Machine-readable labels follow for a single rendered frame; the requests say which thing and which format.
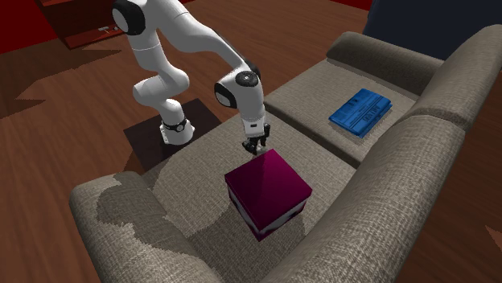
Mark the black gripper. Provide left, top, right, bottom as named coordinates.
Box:
left=241, top=122, right=272, bottom=157

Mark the magenta box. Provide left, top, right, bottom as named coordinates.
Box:
left=224, top=148, right=314, bottom=242

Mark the beige fabric sofa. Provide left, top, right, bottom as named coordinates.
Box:
left=68, top=24, right=502, bottom=283

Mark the dark robot stand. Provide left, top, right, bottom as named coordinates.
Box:
left=123, top=97, right=223, bottom=173

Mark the blue folded newspaper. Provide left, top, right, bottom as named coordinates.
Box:
left=328, top=88, right=393, bottom=139

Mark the dark red wooden cabinet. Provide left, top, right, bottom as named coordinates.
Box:
left=34, top=0, right=130, bottom=51

